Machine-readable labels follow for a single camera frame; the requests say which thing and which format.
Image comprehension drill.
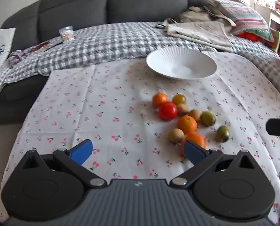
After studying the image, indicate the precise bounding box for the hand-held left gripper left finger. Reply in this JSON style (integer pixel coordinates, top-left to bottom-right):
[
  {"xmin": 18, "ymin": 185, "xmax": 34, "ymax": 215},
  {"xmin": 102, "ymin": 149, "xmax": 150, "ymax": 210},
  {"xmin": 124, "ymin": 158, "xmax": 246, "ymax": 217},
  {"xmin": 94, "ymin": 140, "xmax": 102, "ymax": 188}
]
[{"xmin": 21, "ymin": 139, "xmax": 107, "ymax": 189}]

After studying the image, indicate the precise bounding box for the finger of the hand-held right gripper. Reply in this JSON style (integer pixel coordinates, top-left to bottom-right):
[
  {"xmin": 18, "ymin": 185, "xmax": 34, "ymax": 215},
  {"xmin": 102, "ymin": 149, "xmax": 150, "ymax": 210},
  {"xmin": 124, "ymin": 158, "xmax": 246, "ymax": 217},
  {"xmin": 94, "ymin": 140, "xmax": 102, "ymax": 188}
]
[{"xmin": 266, "ymin": 118, "xmax": 280, "ymax": 137}]

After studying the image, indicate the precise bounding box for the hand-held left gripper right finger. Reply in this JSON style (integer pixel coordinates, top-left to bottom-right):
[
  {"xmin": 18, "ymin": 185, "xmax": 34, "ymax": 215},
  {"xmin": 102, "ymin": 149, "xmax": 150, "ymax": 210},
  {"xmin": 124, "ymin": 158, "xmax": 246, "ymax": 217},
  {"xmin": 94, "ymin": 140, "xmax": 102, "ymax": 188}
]
[{"xmin": 170, "ymin": 140, "xmax": 257, "ymax": 189}]

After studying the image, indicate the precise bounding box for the brown kiwi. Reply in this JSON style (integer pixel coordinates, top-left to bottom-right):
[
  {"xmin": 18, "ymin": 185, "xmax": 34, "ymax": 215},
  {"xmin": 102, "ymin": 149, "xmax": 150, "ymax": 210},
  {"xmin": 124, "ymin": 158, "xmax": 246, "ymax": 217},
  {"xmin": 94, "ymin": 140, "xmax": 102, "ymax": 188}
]
[
  {"xmin": 168, "ymin": 128, "xmax": 185, "ymax": 144},
  {"xmin": 176, "ymin": 104, "xmax": 189, "ymax": 116},
  {"xmin": 189, "ymin": 109, "xmax": 201, "ymax": 121}
]

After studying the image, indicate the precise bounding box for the large orange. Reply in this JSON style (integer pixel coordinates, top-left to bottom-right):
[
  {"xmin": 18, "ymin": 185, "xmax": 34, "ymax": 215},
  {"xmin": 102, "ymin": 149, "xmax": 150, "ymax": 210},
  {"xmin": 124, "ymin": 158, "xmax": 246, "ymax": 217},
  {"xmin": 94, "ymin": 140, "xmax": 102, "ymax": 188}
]
[{"xmin": 177, "ymin": 115, "xmax": 198, "ymax": 134}]

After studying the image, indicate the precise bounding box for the green plum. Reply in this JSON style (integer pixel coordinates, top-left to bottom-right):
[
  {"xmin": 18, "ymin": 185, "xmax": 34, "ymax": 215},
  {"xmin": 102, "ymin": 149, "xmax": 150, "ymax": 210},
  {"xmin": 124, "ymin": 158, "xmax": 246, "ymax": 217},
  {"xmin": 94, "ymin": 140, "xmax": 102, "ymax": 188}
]
[
  {"xmin": 200, "ymin": 111, "xmax": 216, "ymax": 127},
  {"xmin": 216, "ymin": 125, "xmax": 230, "ymax": 143},
  {"xmin": 172, "ymin": 94, "xmax": 186, "ymax": 106}
]

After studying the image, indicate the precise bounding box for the red tomato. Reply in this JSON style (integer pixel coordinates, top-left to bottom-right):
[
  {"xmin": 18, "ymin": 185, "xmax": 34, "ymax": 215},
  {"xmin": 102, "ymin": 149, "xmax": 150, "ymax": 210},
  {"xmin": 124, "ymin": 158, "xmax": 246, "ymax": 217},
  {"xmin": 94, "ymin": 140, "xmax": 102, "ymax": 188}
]
[{"xmin": 158, "ymin": 102, "xmax": 177, "ymax": 121}]

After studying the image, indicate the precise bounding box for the small orange tangerine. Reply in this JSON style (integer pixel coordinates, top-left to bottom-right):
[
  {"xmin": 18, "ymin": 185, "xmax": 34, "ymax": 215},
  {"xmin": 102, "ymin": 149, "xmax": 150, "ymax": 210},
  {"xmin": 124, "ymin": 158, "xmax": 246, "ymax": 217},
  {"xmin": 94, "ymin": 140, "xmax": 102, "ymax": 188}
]
[{"xmin": 152, "ymin": 93, "xmax": 169, "ymax": 108}]

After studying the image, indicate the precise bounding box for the white ribbed bowl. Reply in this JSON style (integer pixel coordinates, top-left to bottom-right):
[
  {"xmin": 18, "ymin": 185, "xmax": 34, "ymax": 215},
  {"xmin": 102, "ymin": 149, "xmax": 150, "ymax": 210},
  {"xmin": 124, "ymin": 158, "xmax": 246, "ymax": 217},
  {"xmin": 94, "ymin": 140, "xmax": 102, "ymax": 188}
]
[{"xmin": 146, "ymin": 47, "xmax": 218, "ymax": 80}]

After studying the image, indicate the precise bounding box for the cherry print tablecloth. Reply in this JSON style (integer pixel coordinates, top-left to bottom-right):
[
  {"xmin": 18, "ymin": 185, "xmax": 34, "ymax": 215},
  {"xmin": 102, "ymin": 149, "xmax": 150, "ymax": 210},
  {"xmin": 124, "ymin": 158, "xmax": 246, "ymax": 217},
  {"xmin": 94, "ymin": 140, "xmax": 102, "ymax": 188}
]
[{"xmin": 0, "ymin": 50, "xmax": 280, "ymax": 226}]

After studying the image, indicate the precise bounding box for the green and red book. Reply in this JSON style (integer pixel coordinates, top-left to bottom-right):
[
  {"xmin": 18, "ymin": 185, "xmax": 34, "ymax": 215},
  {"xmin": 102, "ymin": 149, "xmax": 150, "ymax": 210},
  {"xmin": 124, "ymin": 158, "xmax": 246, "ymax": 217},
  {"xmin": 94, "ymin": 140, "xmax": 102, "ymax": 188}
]
[{"xmin": 269, "ymin": 28, "xmax": 280, "ymax": 51}]

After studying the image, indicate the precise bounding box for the red plush item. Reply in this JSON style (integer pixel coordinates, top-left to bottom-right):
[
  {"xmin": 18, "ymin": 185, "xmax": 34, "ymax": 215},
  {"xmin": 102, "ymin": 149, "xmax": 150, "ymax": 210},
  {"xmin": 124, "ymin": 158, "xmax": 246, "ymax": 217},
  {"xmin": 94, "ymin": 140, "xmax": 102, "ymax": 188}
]
[{"xmin": 236, "ymin": 32, "xmax": 272, "ymax": 44}]

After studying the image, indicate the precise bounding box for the grey checked blanket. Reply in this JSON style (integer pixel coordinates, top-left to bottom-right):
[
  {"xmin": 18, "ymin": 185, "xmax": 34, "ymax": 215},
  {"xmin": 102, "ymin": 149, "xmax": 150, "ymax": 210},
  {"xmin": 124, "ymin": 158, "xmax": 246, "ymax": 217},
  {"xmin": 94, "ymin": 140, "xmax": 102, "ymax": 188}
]
[{"xmin": 0, "ymin": 22, "xmax": 280, "ymax": 104}]

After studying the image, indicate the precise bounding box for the red chopstick packet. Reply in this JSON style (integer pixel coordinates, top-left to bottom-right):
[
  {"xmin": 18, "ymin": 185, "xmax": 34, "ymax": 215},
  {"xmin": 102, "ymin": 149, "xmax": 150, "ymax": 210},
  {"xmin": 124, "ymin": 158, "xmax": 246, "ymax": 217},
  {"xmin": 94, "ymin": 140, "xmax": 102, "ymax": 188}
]
[{"xmin": 33, "ymin": 40, "xmax": 63, "ymax": 52}]

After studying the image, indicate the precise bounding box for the dark floral cloth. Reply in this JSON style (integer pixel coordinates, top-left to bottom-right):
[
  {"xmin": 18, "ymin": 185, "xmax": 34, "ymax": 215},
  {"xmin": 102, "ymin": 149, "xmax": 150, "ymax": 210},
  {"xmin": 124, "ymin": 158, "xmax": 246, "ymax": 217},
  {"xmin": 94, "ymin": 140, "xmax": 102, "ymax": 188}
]
[{"xmin": 8, "ymin": 49, "xmax": 40, "ymax": 64}]

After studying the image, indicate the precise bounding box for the striped patterned pillow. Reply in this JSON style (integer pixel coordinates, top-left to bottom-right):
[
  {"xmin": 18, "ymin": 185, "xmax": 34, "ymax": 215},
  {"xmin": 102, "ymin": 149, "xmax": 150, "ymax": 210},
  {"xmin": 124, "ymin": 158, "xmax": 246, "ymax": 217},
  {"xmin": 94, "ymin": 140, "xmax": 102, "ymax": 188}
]
[{"xmin": 208, "ymin": 0, "xmax": 274, "ymax": 41}]

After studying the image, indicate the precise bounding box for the clear bag of cotton swabs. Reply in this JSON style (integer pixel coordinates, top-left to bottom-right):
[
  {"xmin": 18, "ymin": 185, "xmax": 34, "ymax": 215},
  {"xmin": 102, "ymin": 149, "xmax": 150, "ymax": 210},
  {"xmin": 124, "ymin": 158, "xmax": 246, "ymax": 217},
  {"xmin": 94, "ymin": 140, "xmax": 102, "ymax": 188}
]
[{"xmin": 59, "ymin": 25, "xmax": 75, "ymax": 43}]

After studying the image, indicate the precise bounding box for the folded floral beige fabric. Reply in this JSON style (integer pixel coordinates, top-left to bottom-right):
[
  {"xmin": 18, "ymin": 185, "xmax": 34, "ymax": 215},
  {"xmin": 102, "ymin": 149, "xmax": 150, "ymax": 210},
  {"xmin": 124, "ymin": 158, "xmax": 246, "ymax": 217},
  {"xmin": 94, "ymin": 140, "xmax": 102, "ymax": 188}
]
[{"xmin": 166, "ymin": 18, "xmax": 236, "ymax": 52}]

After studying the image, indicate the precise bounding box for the white cushion with deer print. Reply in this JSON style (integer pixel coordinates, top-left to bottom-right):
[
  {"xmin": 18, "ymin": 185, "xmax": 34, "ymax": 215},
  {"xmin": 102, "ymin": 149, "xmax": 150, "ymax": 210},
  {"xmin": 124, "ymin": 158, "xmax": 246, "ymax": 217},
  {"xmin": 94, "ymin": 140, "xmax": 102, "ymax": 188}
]
[{"xmin": 0, "ymin": 27, "xmax": 16, "ymax": 69}]

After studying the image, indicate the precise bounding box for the beige cloth bag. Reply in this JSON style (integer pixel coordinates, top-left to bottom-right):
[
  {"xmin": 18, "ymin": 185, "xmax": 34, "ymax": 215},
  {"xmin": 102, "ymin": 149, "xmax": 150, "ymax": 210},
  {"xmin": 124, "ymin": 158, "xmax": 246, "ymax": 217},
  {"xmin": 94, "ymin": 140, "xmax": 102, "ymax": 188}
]
[{"xmin": 179, "ymin": 0, "xmax": 237, "ymax": 27}]

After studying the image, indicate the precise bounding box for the grey sofa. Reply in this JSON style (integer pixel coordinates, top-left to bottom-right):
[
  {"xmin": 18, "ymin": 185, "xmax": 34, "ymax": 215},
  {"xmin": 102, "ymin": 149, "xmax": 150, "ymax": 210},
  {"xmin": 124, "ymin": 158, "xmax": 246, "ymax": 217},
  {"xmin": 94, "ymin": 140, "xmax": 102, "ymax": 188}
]
[{"xmin": 0, "ymin": 0, "xmax": 241, "ymax": 125}]

